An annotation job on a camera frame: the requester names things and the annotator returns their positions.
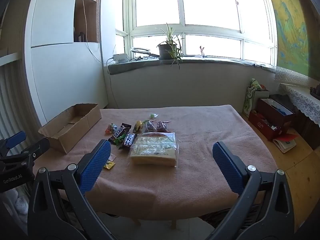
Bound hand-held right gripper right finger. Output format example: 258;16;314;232
212;141;298;240

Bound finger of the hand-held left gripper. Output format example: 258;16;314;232
15;137;50;167
0;131;27;156

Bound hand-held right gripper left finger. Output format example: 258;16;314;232
27;139;118;240

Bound brown chocolate bar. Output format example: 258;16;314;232
108;123;132;145

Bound dark chocolate bar white print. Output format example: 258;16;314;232
119;133;137;150

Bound clear bagged sliced bread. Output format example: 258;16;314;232
128;132;179;167

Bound clear packet of dark plums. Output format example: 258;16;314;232
156;120;172;133
144;119;157;133

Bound person's left hand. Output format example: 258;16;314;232
7;189;29;215

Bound red cardboard box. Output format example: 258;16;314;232
248;111;290;142

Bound yellow snack packet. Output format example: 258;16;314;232
132;120;145;133

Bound open book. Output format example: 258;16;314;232
272;134;298;154

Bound green printed bag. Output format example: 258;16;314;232
242;78;270;114

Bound dark red storage box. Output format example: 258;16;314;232
257;97;295;130

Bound white cabinet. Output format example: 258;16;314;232
24;0;109;128

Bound white lace cloth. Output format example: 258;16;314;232
274;66;320;125

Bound white adapter box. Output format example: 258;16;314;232
112;53;129;63

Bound potted spider plant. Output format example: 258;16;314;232
154;22;184;69

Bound white adapter cable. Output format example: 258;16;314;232
106;56;119;108

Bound black ring lamp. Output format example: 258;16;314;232
130;46;160;58

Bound white hanging cable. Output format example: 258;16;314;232
81;0;103;64

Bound landscape wall painting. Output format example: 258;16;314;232
265;0;315;77

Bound white window frame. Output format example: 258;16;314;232
122;0;278;65

